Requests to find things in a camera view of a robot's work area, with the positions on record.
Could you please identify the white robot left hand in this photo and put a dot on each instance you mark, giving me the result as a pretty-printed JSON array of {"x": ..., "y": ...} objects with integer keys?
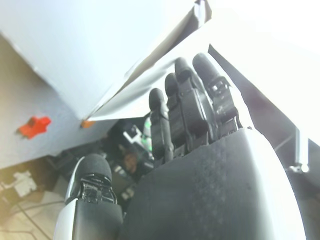
[{"x": 205, "y": 190}]

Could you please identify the brown cardboard box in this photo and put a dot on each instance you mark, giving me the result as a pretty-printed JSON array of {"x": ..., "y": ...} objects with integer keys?
[{"x": 87, "y": 50}]

